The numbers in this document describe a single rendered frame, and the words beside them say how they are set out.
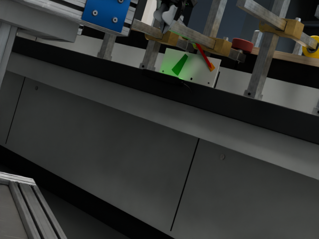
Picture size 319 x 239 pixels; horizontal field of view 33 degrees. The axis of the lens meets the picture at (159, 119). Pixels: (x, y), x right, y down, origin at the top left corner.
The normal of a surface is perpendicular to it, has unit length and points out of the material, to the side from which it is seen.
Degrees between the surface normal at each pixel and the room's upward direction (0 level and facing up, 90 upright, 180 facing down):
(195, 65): 90
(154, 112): 90
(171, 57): 90
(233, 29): 90
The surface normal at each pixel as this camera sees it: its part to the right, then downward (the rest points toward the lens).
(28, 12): 0.36, 0.15
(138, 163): -0.65, -0.16
